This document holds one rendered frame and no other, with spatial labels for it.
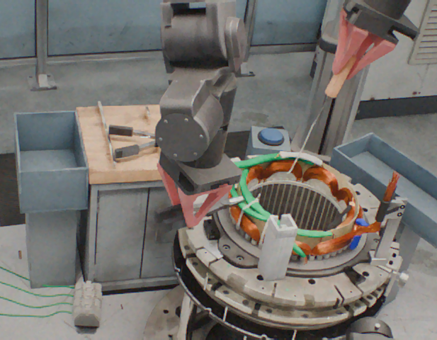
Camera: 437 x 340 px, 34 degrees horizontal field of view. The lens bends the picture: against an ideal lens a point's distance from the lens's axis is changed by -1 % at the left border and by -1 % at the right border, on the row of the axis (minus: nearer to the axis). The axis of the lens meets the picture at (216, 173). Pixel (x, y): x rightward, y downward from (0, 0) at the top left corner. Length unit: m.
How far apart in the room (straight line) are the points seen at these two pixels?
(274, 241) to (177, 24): 0.30
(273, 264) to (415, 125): 2.74
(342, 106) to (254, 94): 2.09
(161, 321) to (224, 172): 0.49
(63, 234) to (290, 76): 2.63
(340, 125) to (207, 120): 0.77
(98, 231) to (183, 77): 0.52
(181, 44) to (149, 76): 2.79
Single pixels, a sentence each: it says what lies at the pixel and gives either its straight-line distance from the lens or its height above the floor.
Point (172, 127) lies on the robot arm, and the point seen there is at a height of 1.35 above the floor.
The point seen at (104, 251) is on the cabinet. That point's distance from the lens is 1.27.
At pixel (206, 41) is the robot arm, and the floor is 1.42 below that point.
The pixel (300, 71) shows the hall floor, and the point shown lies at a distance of 3.82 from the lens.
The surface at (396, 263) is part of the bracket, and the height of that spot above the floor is 1.10.
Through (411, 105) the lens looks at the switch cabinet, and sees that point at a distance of 3.67.
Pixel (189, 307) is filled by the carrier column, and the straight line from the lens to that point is 1.14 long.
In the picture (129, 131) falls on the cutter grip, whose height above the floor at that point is 1.09.
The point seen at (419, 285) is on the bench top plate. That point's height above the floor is 0.78.
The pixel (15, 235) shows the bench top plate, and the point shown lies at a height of 0.78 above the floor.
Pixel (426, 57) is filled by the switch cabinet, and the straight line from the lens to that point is 3.51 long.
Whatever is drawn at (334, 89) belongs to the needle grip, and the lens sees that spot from 0.95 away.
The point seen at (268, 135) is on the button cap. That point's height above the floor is 1.04.
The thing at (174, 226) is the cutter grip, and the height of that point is 1.17.
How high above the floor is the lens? 1.76
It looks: 37 degrees down
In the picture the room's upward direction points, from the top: 10 degrees clockwise
